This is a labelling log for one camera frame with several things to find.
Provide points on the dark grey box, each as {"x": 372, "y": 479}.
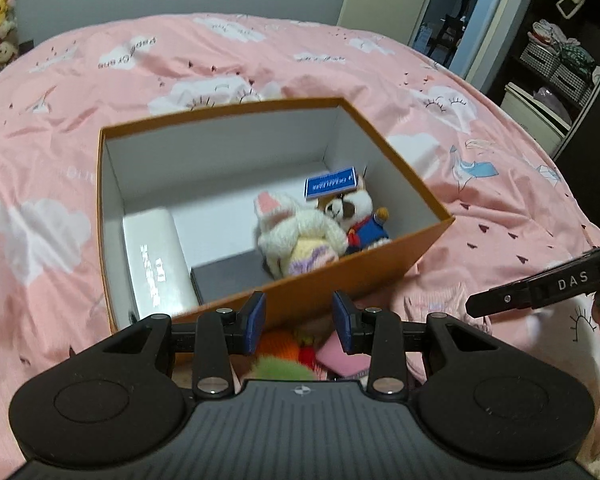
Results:
{"x": 230, "y": 272}

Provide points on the pink notebook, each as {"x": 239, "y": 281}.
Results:
{"x": 340, "y": 360}

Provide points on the pink printed blanket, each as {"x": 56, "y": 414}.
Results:
{"x": 55, "y": 160}

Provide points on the dark chair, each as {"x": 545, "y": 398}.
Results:
{"x": 447, "y": 25}

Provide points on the white crocheted bunny plush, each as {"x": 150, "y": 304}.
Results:
{"x": 300, "y": 230}

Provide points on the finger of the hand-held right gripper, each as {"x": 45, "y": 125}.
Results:
{"x": 500, "y": 299}

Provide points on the white storage box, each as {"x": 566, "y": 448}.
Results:
{"x": 530, "y": 110}

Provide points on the tiger plush toy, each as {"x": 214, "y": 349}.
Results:
{"x": 352, "y": 207}

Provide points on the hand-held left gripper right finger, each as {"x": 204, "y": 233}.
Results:
{"x": 344, "y": 325}

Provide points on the white glasses case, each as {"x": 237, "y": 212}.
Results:
{"x": 155, "y": 260}

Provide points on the blue hang tag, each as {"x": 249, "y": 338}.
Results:
{"x": 330, "y": 183}

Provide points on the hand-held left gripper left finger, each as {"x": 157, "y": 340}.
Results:
{"x": 255, "y": 322}

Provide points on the pink green fuzzy pom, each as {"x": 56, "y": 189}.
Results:
{"x": 280, "y": 370}

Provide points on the dark shelf unit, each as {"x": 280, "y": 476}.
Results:
{"x": 545, "y": 0}

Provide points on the patterned storage basket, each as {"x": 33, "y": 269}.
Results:
{"x": 540, "y": 57}
{"x": 570, "y": 82}

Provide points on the orange cardboard box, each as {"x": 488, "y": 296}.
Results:
{"x": 370, "y": 275}

